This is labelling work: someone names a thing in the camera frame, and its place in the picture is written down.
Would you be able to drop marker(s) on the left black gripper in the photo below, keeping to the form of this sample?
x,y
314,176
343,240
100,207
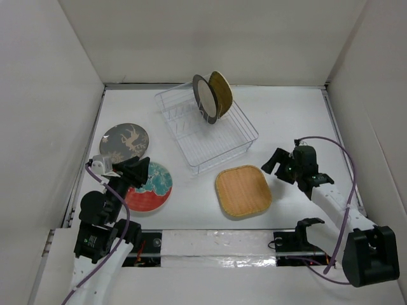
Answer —
x,y
136,175

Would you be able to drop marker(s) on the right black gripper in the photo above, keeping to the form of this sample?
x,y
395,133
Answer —
x,y
280,155

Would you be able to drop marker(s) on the yellow woven bamboo plate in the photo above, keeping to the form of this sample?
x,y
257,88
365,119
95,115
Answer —
x,y
222,91

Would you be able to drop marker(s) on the dark rimmed cream plate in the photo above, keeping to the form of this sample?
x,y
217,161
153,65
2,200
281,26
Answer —
x,y
206,99

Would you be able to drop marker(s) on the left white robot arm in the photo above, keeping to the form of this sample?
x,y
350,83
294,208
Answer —
x,y
106,234

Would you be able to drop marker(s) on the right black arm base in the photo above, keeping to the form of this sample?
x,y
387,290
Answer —
x,y
290,252

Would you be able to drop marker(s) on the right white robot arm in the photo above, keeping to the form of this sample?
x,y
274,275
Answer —
x,y
366,251

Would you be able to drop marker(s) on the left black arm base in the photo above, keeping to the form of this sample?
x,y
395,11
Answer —
x,y
148,254

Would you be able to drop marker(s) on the grey deer pattern plate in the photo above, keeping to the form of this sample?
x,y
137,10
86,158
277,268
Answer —
x,y
123,142

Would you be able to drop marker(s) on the red and teal plate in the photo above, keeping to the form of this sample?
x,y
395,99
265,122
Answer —
x,y
154,193

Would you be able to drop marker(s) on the square woven bamboo tray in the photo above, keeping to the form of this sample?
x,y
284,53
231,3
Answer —
x,y
243,191

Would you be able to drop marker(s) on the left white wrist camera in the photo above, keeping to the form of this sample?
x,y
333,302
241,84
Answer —
x,y
100,164

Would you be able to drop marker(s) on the white wire dish rack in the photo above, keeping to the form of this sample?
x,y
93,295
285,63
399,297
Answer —
x,y
203,145

